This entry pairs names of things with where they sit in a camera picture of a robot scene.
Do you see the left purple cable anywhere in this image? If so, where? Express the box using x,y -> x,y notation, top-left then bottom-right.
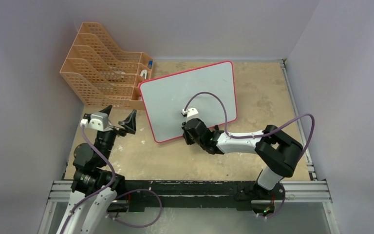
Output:
59,126 -> 163,234

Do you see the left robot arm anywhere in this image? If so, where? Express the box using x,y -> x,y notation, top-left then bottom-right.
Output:
57,105 -> 137,234

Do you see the aluminium base frame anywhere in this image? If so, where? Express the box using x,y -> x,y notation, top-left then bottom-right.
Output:
38,59 -> 341,234

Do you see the orange plastic file organizer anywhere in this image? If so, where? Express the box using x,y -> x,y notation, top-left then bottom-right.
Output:
60,22 -> 154,110

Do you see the white stapler in organizer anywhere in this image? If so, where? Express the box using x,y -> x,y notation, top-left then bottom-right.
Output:
140,69 -> 148,79

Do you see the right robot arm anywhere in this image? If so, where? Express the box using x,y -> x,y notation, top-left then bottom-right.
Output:
182,118 -> 304,198

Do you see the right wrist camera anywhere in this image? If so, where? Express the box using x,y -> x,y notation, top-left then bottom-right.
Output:
181,107 -> 199,121

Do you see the pink framed whiteboard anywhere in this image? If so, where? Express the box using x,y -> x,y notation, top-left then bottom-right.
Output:
139,60 -> 238,143

